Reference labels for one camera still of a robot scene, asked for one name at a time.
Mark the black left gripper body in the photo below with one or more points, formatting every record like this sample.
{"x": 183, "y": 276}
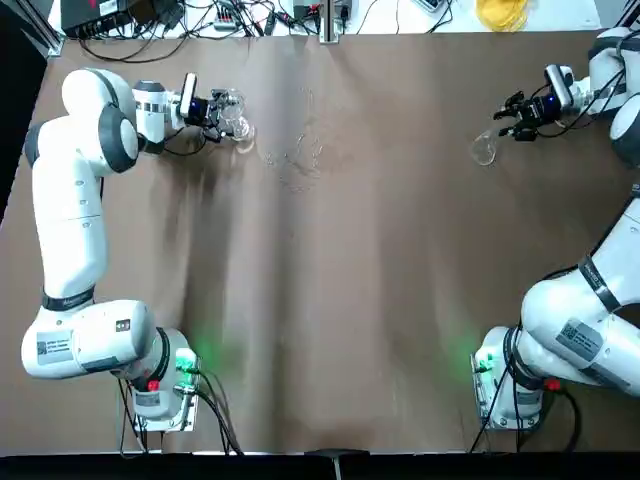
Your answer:
{"x": 201, "y": 111}

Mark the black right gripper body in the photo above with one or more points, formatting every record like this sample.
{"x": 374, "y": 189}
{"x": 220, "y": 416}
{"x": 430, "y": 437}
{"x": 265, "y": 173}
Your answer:
{"x": 542, "y": 107}

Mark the clear glass beaker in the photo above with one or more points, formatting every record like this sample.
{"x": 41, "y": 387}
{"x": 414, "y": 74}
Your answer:
{"x": 242, "y": 132}

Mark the clear glass conical flask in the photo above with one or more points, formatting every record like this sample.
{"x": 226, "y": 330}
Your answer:
{"x": 484, "y": 152}

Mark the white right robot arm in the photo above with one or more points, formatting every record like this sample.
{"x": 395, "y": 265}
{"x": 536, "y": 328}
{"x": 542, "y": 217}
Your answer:
{"x": 565, "y": 320}

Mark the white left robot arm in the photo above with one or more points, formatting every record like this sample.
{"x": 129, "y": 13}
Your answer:
{"x": 70, "y": 210}

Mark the grey multi-port hub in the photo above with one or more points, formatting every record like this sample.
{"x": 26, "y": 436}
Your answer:
{"x": 225, "y": 20}

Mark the yellow bag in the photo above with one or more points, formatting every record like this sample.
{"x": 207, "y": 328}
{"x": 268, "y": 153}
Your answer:
{"x": 500, "y": 15}

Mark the silver device with red parts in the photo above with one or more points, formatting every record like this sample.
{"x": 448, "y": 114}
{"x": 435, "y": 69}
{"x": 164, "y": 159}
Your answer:
{"x": 305, "y": 10}

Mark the grey keypad device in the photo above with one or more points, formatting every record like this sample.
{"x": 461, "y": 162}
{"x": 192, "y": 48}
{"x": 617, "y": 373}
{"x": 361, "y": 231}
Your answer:
{"x": 435, "y": 4}

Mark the black computer box red logo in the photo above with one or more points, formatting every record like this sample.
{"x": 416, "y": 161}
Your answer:
{"x": 90, "y": 15}

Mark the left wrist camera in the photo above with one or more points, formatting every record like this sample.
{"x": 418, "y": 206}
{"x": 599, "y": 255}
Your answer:
{"x": 189, "y": 95}

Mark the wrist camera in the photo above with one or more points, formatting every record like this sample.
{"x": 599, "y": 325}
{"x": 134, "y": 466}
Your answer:
{"x": 189, "y": 95}
{"x": 559, "y": 82}

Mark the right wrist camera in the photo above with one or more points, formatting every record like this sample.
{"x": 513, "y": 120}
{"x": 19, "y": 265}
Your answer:
{"x": 559, "y": 82}

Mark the aluminium post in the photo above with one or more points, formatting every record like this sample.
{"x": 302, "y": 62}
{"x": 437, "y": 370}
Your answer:
{"x": 330, "y": 25}

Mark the aluminium frame rail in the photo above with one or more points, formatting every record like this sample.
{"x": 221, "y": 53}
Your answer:
{"x": 50, "y": 42}

